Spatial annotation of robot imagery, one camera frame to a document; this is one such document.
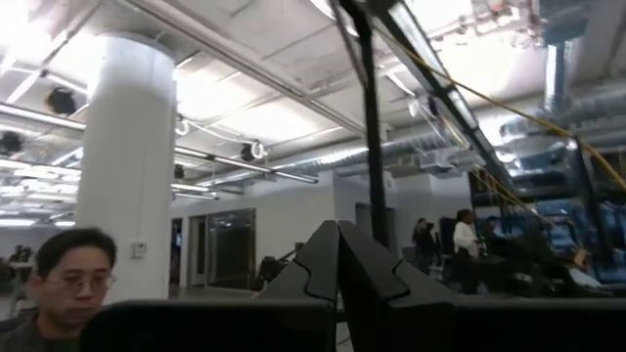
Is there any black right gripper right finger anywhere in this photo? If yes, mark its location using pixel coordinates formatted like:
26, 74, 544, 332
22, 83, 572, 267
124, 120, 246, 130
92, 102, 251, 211
337, 219, 626, 352

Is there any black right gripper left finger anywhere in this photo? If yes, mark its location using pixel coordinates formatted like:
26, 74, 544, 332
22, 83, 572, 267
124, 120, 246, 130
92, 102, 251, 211
80, 219, 340, 352

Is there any person standing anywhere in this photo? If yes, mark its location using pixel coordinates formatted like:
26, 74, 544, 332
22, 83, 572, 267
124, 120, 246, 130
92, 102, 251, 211
412, 217, 437, 273
450, 208, 484, 263

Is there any glass door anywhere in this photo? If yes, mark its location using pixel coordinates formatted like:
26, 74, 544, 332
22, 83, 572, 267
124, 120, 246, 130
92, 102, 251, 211
188, 207, 257, 290

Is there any long ceiling light tube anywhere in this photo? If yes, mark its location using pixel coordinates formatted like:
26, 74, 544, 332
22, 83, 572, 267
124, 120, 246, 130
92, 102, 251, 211
173, 145, 320, 186

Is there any white round column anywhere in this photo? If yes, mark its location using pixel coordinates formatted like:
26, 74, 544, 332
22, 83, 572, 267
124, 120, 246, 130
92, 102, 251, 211
74, 31, 178, 305

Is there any black overhead light bar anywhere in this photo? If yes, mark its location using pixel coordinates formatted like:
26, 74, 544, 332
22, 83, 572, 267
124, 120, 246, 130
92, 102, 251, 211
376, 0, 517, 190

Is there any person with glasses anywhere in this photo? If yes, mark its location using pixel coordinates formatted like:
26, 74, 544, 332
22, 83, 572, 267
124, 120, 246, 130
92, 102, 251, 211
0, 227, 119, 352

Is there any round black ceiling fixture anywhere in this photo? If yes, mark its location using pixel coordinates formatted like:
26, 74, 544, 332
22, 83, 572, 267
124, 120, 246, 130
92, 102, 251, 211
0, 130, 24, 157
45, 86, 78, 116

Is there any silver ventilation duct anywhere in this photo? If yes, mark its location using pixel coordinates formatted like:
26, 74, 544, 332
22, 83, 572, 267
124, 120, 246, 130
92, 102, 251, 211
273, 130, 444, 176

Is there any black vertical frame post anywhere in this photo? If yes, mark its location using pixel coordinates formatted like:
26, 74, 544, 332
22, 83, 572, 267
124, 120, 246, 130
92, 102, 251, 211
336, 0, 393, 249

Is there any yellow hanging cable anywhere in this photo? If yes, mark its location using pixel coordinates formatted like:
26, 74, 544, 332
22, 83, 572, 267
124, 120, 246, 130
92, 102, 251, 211
376, 28, 626, 193

